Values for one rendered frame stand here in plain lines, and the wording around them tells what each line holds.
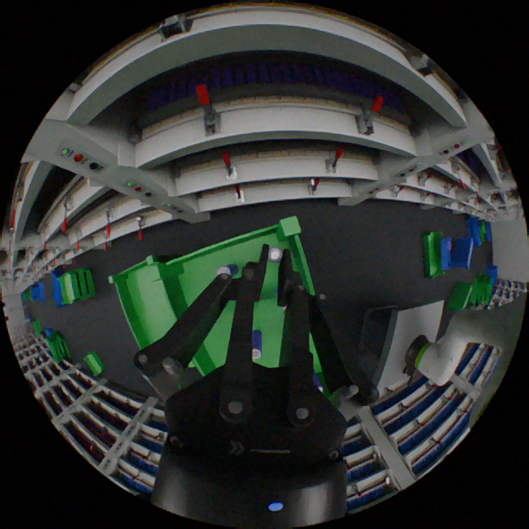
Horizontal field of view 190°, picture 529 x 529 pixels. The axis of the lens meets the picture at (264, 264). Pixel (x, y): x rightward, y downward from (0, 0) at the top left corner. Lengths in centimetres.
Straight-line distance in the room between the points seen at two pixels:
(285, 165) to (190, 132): 26
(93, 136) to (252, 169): 37
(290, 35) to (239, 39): 5
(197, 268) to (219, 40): 31
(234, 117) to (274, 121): 6
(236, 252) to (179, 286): 11
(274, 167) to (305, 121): 19
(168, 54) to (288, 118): 21
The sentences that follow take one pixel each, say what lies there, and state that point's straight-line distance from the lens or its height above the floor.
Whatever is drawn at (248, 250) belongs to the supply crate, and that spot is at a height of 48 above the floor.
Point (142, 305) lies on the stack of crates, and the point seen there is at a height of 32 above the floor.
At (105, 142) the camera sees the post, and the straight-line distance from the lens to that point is 32.
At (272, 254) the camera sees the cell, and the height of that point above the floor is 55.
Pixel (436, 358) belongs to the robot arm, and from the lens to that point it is 74.
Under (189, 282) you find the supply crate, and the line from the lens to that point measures 29.
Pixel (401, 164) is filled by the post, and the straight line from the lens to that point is 53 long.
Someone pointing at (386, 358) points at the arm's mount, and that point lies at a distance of 74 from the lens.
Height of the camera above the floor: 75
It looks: 87 degrees down
